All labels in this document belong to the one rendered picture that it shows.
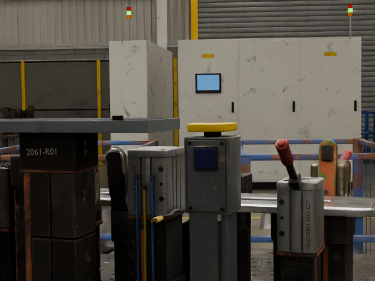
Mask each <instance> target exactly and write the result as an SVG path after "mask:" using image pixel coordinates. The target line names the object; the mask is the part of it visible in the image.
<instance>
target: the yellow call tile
mask: <svg viewBox="0 0 375 281"><path fill-rule="evenodd" d="M234 130H237V123H191V124H188V125H187V131H188V132H204V137H221V136H222V132H230V131H234Z"/></svg>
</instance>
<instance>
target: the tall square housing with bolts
mask: <svg viewBox="0 0 375 281"><path fill-rule="evenodd" d="M127 156H128V219H132V227H133V279H134V280H136V281H186V274H185V273H183V267H182V214H184V213H185V160H184V147H170V146H147V147H140V148H134V149H129V150H128V151H127ZM175 209H180V212H176V213H174V214H173V216H171V217H169V218H164V219H163V220H162V221H161V222H159V223H157V224H156V225H153V224H151V222H150V221H151V219H152V218H154V217H157V216H160V215H168V214H170V213H171V211H172V210H175Z"/></svg>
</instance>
